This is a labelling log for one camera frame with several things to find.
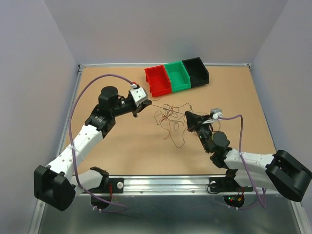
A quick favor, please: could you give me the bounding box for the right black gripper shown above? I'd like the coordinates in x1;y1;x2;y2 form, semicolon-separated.
187;110;213;153

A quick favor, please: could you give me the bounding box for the grey thin wire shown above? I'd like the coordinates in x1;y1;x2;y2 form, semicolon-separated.
148;97;188;149

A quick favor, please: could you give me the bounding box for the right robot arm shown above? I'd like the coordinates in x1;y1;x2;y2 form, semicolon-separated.
185;109;312;202

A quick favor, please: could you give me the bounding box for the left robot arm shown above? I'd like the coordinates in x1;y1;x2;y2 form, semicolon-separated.
34;84;152;211

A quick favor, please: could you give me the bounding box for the red plastic bin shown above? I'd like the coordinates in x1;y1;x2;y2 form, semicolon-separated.
144;65;172;97

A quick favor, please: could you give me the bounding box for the green plastic bin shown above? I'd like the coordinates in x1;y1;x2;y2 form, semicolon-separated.
164;61;191;92

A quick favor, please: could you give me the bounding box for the black plastic bin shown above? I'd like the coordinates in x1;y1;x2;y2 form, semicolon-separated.
182;57;210;88

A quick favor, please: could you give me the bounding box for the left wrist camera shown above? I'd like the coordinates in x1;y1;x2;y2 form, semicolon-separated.
130;84;148;107

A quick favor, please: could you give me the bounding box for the aluminium front rail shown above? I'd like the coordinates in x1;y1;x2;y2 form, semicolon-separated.
39;173;300;196

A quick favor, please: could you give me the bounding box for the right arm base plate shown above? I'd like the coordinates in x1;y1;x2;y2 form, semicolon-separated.
209;176;254;193

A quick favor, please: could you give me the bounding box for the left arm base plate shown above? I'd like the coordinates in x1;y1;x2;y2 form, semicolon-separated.
86;177;124;194

